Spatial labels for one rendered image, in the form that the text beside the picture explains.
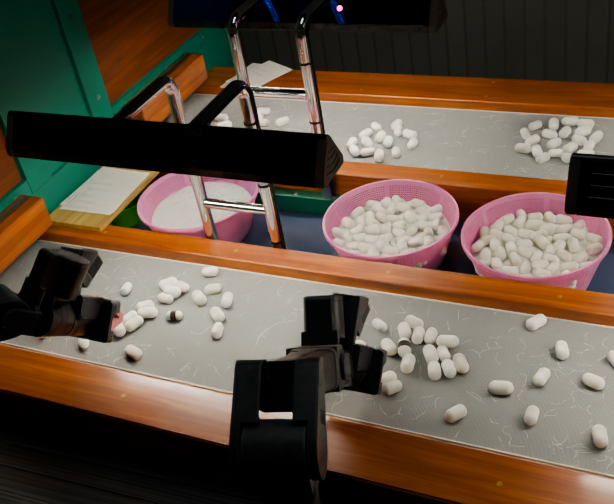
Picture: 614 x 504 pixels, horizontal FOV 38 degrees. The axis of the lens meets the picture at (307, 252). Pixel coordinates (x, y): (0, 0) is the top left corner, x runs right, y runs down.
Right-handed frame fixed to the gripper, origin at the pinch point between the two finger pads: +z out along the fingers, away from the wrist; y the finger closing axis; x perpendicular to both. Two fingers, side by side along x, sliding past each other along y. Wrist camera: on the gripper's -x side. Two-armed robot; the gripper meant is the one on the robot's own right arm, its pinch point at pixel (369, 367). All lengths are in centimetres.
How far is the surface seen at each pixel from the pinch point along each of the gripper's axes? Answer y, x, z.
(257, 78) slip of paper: 68, -65, 69
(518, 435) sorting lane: -24.1, 5.8, -0.5
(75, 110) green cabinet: 86, -43, 23
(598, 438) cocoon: -35.1, 4.0, -1.2
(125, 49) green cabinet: 86, -62, 37
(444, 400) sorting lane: -12.0, 3.1, 2.1
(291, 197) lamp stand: 39, -31, 41
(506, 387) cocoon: -20.8, -0.5, 3.3
